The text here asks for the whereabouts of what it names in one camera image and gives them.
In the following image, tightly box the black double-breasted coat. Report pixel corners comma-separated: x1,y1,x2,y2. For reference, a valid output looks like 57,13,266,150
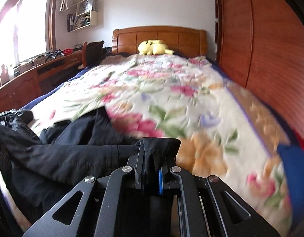
0,107,180,236

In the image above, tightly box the floral bed blanket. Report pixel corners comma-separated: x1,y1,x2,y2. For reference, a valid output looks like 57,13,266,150
0,52,293,236

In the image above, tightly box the dark grey folded garment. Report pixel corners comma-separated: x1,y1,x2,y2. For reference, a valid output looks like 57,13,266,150
0,109,34,131

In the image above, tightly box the wooden desk with cabinets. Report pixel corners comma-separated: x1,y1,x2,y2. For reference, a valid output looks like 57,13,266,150
0,51,82,112

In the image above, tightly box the wooden bed headboard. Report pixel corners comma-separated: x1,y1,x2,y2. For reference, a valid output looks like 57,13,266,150
111,25,208,58

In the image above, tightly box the red basket on desk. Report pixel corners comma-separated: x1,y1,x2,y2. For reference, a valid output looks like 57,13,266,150
62,48,74,56

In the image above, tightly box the yellow plush toy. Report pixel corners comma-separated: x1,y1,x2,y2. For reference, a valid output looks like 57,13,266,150
138,40,174,55

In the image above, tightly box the wooden chair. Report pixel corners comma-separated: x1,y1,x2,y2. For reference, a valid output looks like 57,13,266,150
82,41,104,68

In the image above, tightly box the wooden louvred wardrobe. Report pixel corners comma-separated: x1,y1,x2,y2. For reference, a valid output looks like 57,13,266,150
217,0,304,138

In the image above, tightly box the window with wooden frame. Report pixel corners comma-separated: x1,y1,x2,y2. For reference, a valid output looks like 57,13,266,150
0,0,56,75

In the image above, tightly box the white wall shelf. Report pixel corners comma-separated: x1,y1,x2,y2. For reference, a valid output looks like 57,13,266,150
67,0,98,33

